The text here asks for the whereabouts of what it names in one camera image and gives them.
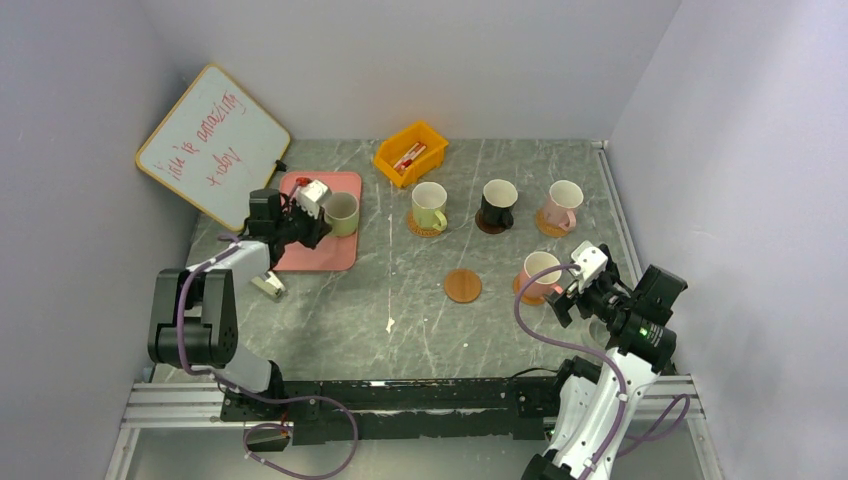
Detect pink mug white inside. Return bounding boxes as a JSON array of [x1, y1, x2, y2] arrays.
[[542, 180, 584, 232]]

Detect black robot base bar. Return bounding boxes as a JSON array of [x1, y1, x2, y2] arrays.
[[220, 369, 599, 446]]

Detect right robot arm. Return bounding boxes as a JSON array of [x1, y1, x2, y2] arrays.
[[513, 241, 688, 479]]

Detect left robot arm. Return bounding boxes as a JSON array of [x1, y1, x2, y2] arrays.
[[147, 177, 332, 420]]

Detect orange patterned coaster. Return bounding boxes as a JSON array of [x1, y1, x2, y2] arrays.
[[534, 209, 570, 238], [512, 275, 545, 306]]

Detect dark brown wooden coaster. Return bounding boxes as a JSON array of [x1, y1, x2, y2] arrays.
[[475, 210, 514, 235]]

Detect light wooden round coaster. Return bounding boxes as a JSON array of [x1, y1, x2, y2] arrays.
[[443, 269, 482, 304]]

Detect woven rattan coaster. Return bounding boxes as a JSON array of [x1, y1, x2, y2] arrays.
[[406, 211, 443, 238]]

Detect pink plastic tray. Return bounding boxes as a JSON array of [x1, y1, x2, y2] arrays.
[[274, 171, 362, 272]]

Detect yellow plastic bin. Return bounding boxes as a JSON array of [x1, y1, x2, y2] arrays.
[[373, 121, 449, 188]]

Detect red white marker pens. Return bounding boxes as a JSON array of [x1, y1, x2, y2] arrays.
[[393, 142, 427, 173]]

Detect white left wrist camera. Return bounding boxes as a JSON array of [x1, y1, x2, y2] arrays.
[[294, 177, 332, 218]]

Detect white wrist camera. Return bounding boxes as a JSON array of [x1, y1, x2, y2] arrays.
[[570, 240, 609, 294], [294, 177, 332, 218]]

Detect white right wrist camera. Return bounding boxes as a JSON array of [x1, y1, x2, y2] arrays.
[[570, 240, 609, 294]]

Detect whiteboard with yellow frame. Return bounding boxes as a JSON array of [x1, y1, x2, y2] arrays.
[[135, 64, 291, 231]]

